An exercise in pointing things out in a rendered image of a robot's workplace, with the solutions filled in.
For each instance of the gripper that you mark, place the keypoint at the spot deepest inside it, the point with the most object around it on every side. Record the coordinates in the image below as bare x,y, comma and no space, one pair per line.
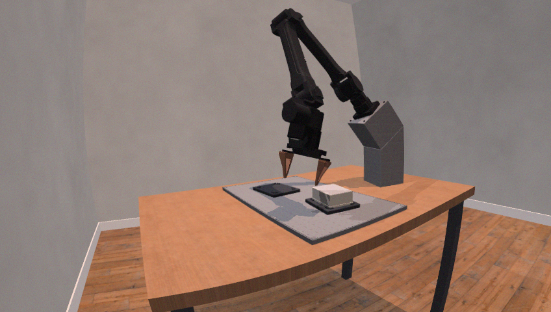
287,156

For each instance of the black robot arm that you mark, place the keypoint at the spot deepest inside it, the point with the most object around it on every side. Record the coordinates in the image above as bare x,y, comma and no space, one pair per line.
306,96

